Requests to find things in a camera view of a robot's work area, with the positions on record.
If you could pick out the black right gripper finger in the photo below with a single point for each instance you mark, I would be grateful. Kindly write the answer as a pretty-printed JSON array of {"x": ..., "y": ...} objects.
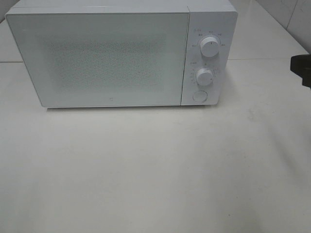
[{"x": 301, "y": 66}]

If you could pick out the white dial knob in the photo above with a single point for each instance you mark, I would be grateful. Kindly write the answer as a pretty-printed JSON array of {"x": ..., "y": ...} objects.
[
  {"x": 209, "y": 46},
  {"x": 204, "y": 76}
]

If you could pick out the round white door button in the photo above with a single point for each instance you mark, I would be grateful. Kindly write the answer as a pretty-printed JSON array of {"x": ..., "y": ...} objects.
[{"x": 200, "y": 96}]

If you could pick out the white microwave oven body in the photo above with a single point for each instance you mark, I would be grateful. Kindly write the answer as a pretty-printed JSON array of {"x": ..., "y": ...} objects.
[{"x": 206, "y": 17}]

